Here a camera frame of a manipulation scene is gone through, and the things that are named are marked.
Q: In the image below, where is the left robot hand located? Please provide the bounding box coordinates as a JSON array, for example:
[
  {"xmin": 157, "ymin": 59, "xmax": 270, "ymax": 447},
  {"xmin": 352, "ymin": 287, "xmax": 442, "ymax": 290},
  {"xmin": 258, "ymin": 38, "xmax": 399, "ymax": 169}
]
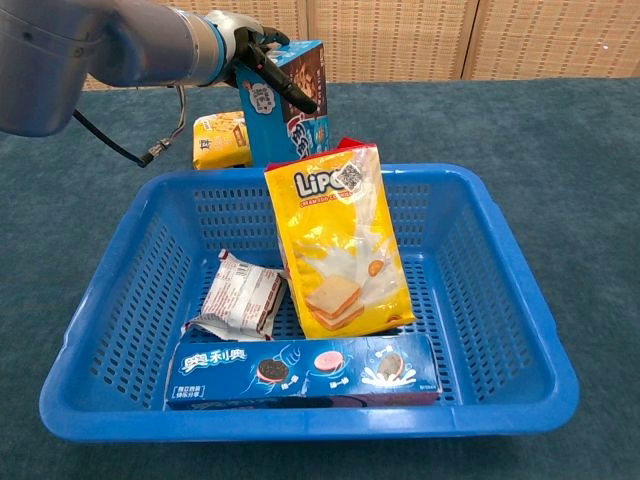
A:
[{"xmin": 204, "ymin": 9, "xmax": 319, "ymax": 115}]

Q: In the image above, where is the blue chocolate chip cookie box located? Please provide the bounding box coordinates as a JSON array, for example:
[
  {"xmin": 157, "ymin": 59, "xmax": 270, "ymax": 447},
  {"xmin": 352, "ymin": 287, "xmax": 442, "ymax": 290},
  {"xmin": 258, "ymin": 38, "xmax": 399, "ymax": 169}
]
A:
[{"xmin": 234, "ymin": 39, "xmax": 332, "ymax": 169}]

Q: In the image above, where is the yellow cracker packet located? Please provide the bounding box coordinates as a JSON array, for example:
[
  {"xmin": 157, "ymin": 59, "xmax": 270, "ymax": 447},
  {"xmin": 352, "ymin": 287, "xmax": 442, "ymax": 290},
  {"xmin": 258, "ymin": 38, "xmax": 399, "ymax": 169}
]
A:
[{"xmin": 192, "ymin": 110, "xmax": 252, "ymax": 171}]

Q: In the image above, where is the yellow Lipo bag red top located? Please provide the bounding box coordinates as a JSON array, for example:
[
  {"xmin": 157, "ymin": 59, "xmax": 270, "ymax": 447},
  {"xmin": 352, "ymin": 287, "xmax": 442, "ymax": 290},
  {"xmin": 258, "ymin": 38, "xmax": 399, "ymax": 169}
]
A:
[{"xmin": 263, "ymin": 138, "xmax": 417, "ymax": 340}]

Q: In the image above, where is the white and red cookie packet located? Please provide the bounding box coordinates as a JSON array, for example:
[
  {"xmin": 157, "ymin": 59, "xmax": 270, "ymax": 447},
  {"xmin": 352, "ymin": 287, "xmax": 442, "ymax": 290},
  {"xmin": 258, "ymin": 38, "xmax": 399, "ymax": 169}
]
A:
[{"xmin": 182, "ymin": 249, "xmax": 289, "ymax": 342}]

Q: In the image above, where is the long dark blue Oreo box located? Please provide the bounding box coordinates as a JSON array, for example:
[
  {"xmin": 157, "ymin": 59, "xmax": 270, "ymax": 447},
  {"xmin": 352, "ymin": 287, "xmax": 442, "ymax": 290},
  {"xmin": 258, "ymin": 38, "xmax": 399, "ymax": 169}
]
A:
[{"xmin": 163, "ymin": 333, "xmax": 442, "ymax": 412}]

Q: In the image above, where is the blue plastic mesh basket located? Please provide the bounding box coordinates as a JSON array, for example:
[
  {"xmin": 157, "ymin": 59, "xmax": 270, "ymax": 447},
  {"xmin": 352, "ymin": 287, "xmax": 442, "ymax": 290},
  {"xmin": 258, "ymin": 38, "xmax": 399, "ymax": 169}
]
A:
[{"xmin": 38, "ymin": 163, "xmax": 581, "ymax": 444}]

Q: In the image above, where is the bamboo folding screen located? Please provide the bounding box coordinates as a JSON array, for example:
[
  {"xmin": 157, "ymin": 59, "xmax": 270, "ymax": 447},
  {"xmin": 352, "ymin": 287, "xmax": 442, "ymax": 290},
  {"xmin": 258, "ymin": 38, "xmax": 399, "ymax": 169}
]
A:
[{"xmin": 82, "ymin": 0, "xmax": 640, "ymax": 91}]

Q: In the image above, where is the dark blue table carpet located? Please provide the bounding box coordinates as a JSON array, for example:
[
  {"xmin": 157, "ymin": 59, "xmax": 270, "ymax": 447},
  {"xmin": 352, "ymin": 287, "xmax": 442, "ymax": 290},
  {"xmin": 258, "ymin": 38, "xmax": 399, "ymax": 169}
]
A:
[{"xmin": 0, "ymin": 77, "xmax": 640, "ymax": 480}]

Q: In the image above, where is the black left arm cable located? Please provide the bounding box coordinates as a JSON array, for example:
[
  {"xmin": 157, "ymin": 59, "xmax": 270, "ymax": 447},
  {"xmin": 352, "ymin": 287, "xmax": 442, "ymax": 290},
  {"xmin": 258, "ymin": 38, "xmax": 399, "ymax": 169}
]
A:
[{"xmin": 73, "ymin": 84, "xmax": 187, "ymax": 169}]

